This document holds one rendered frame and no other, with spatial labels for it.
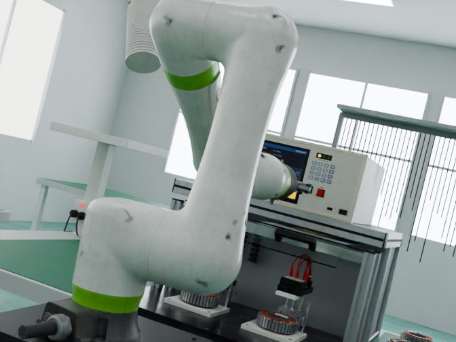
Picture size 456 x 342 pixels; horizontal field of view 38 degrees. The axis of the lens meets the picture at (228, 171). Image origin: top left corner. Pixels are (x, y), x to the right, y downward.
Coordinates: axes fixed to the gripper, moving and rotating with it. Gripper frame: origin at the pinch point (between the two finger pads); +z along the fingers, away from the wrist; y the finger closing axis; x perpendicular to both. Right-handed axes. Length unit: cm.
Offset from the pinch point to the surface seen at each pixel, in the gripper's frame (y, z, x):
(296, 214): -1.2, 6.9, -7.9
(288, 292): 3.6, 1.4, -29.9
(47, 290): -54, -29, -44
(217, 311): -13.1, -5.6, -39.9
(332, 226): 10.0, 7.1, -8.6
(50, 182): -294, 286, -45
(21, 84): -470, 425, 41
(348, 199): 12.1, 9.9, 0.1
